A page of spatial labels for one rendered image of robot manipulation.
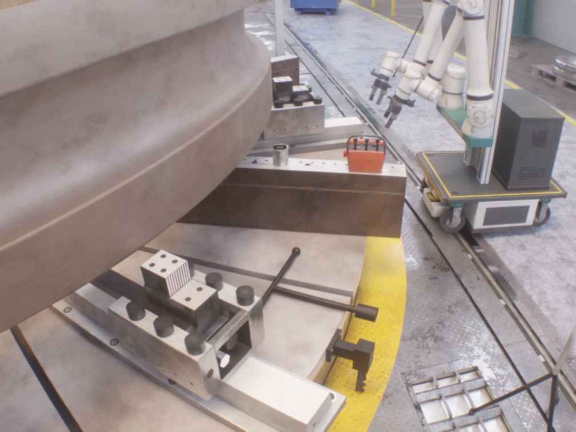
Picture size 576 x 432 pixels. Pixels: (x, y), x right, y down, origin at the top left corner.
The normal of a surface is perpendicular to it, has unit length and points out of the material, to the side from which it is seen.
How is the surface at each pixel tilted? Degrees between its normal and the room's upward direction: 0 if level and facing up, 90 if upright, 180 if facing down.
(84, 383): 0
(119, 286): 0
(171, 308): 90
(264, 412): 72
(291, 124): 90
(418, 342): 0
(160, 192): 90
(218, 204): 90
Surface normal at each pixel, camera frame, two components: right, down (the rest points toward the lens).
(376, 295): -0.04, -0.85
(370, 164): -0.15, 0.62
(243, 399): -0.53, 0.17
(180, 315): -0.54, 0.46
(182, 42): 0.93, 0.16
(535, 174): 0.03, 0.52
